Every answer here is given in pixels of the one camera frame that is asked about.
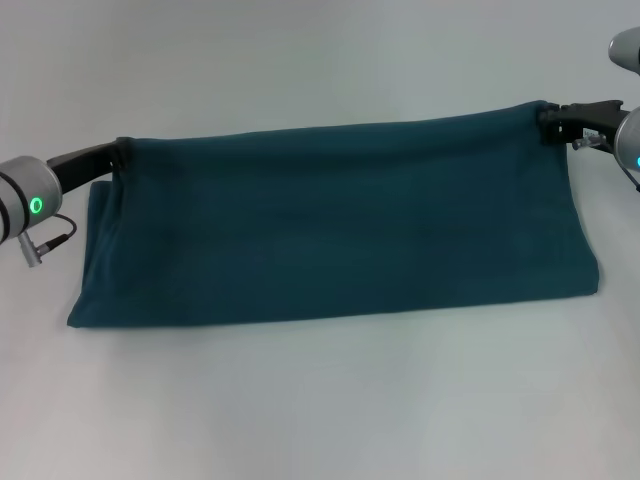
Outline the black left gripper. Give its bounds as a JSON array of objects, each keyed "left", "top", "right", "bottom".
[{"left": 45, "top": 135, "right": 134, "bottom": 197}]

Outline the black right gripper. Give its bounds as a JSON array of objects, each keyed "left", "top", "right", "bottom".
[{"left": 536, "top": 98, "right": 626, "bottom": 147}]

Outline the teal blue t-shirt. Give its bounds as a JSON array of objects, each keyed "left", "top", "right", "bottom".
[{"left": 66, "top": 99, "right": 601, "bottom": 332}]

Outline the dark right arm cable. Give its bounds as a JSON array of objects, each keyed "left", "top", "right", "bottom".
[{"left": 599, "top": 143, "right": 640, "bottom": 194}]

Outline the dark arm cable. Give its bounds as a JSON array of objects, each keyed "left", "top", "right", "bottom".
[
  {"left": 24, "top": 213, "right": 78, "bottom": 250},
  {"left": 599, "top": 143, "right": 640, "bottom": 194}
]

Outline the dark left arm cable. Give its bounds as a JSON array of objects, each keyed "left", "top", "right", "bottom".
[{"left": 24, "top": 213, "right": 78, "bottom": 250}]

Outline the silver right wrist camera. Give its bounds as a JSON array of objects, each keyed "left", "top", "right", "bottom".
[{"left": 606, "top": 27, "right": 640, "bottom": 77}]

